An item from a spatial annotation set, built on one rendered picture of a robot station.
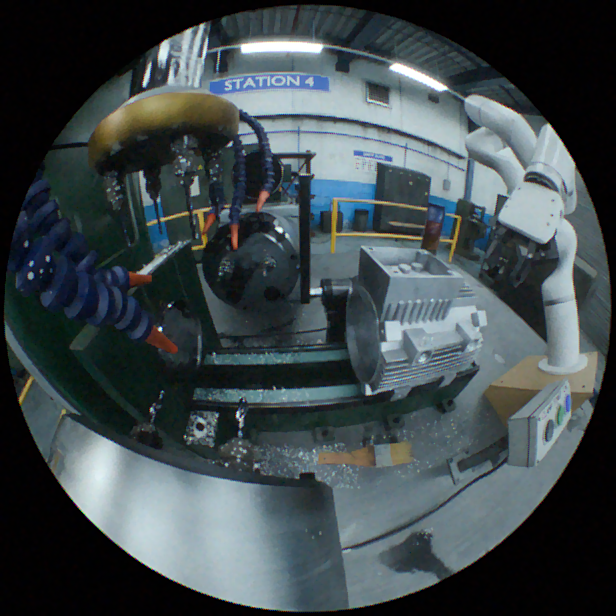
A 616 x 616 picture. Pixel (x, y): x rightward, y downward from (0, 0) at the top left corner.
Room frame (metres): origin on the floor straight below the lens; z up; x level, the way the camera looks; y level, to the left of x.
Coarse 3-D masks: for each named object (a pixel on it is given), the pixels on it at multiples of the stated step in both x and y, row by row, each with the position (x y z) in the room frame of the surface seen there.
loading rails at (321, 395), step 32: (224, 352) 0.27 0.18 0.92; (256, 352) 0.28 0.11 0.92; (288, 352) 0.28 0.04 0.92; (320, 352) 0.28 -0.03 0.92; (224, 384) 0.24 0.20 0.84; (256, 384) 0.25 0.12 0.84; (288, 384) 0.25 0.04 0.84; (320, 384) 0.26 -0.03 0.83; (352, 384) 0.20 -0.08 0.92; (224, 416) 0.14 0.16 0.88; (256, 416) 0.15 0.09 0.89; (288, 416) 0.15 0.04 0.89; (320, 416) 0.16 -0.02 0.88; (352, 416) 0.16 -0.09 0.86; (384, 416) 0.17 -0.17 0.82
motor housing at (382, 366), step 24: (360, 312) 0.31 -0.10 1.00; (456, 312) 0.20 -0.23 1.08; (360, 336) 0.28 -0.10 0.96; (432, 336) 0.17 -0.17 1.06; (456, 336) 0.16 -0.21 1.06; (360, 360) 0.24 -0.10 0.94; (384, 360) 0.15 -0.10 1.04; (432, 360) 0.15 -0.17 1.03; (456, 360) 0.15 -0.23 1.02; (384, 384) 0.14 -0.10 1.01; (408, 384) 0.15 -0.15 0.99
